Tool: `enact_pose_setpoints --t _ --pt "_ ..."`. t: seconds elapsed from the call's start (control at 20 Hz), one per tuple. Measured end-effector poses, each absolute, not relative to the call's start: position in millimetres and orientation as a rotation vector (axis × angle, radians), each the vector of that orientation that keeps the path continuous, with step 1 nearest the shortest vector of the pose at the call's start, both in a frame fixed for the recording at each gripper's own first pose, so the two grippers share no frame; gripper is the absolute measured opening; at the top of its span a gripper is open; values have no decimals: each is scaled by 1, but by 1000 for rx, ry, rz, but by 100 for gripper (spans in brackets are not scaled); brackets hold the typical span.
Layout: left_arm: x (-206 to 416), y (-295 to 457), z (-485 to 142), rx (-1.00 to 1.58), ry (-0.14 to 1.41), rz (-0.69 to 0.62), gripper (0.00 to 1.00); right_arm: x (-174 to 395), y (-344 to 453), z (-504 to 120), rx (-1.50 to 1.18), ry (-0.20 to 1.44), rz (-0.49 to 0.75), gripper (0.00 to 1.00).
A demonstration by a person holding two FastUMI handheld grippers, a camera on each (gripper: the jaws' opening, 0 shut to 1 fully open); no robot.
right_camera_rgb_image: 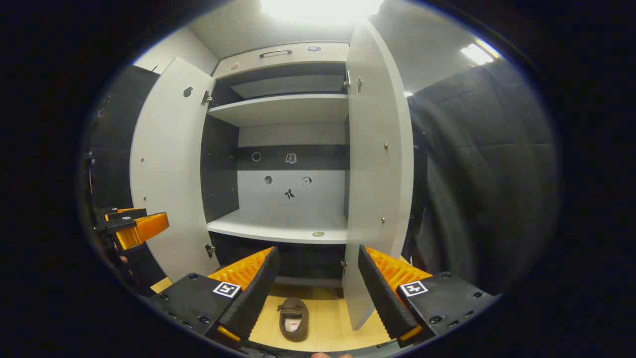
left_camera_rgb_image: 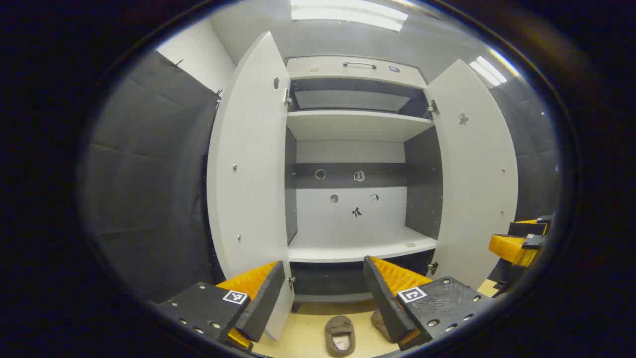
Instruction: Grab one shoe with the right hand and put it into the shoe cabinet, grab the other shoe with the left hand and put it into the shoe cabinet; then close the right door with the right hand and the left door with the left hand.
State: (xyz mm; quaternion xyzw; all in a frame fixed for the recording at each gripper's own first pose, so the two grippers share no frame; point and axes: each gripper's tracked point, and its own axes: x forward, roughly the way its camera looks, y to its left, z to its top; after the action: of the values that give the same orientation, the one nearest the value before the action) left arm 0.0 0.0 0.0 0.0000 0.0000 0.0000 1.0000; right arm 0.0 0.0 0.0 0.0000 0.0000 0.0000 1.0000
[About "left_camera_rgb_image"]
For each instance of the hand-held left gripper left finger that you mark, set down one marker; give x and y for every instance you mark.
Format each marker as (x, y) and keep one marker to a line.
(263, 303)

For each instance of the brown fuzzy shoe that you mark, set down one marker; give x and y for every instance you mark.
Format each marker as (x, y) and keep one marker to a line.
(380, 323)
(340, 323)

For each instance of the white cabinet door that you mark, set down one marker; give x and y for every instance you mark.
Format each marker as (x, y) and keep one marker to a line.
(477, 189)
(248, 174)

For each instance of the white shoe cabinet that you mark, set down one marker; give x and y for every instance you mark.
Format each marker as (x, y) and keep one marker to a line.
(348, 124)

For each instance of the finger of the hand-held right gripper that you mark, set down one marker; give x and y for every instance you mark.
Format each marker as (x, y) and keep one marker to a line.
(526, 228)

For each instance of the metal door hinge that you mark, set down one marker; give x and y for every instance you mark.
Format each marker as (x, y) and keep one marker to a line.
(433, 106)
(433, 267)
(287, 96)
(291, 281)

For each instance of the white cabinet drawer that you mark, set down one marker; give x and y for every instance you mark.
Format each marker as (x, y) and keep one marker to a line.
(328, 72)

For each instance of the black backdrop cloth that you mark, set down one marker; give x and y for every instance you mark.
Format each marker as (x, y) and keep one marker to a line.
(536, 149)
(144, 189)

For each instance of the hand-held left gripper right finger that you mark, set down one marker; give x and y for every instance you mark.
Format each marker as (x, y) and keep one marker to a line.
(385, 303)

